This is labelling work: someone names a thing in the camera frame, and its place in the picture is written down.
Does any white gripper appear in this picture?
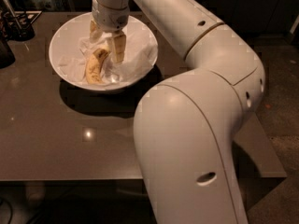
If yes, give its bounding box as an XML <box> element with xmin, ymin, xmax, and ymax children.
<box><xmin>90</xmin><ymin>0</ymin><xmax>130</xmax><ymax>63</ymax></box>

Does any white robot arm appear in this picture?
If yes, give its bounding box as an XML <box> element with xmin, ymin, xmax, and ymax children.
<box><xmin>93</xmin><ymin>0</ymin><xmax>265</xmax><ymax>224</ymax></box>

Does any white ceramic bowl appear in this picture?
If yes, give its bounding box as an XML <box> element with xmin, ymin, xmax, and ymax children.
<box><xmin>49</xmin><ymin>13</ymin><xmax>150</xmax><ymax>93</ymax></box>

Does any white paper towel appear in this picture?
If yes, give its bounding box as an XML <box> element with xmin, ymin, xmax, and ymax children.
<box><xmin>58</xmin><ymin>29</ymin><xmax>158</xmax><ymax>91</ymax></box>

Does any dark round object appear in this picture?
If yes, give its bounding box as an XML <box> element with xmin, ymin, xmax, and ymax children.
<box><xmin>0</xmin><ymin>32</ymin><xmax>15</xmax><ymax>68</ymax></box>

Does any white stick in holder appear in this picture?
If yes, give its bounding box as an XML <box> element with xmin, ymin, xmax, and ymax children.
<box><xmin>3</xmin><ymin>0</ymin><xmax>21</xmax><ymax>32</ymax></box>

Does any black wire mesh holder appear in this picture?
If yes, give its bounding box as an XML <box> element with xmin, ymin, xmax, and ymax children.
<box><xmin>2</xmin><ymin>11</ymin><xmax>35</xmax><ymax>41</ymax></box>

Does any black cable on floor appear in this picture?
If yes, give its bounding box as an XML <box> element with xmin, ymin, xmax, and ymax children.
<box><xmin>0</xmin><ymin>196</ymin><xmax>16</xmax><ymax>224</ymax></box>

